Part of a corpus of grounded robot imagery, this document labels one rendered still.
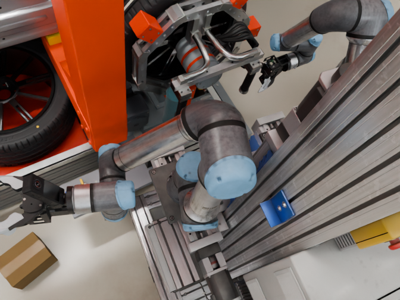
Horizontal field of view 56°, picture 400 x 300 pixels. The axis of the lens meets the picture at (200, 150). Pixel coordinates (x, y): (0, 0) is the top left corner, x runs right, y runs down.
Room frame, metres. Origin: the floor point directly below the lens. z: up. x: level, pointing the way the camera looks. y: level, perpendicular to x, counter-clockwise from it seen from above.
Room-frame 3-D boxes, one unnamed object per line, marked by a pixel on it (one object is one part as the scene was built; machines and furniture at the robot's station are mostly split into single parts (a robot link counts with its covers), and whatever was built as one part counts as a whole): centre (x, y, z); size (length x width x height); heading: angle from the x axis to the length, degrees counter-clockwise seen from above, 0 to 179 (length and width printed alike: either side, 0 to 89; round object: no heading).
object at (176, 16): (1.09, 0.21, 0.85); 0.54 x 0.07 x 0.54; 139
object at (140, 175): (0.51, 0.33, 0.44); 0.43 x 0.17 x 0.03; 139
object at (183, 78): (0.93, 0.18, 1.03); 0.19 x 0.18 x 0.11; 49
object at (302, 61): (1.29, -0.28, 0.86); 0.11 x 0.08 x 0.09; 139
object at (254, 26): (1.33, 0.00, 0.85); 0.09 x 0.08 x 0.07; 139
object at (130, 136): (1.04, 0.53, 0.26); 0.42 x 0.18 x 0.35; 49
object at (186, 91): (0.83, 0.16, 0.93); 0.09 x 0.05 x 0.05; 49
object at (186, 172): (0.49, -0.01, 0.98); 0.13 x 0.12 x 0.14; 29
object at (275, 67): (1.17, -0.17, 0.86); 0.12 x 0.08 x 0.09; 139
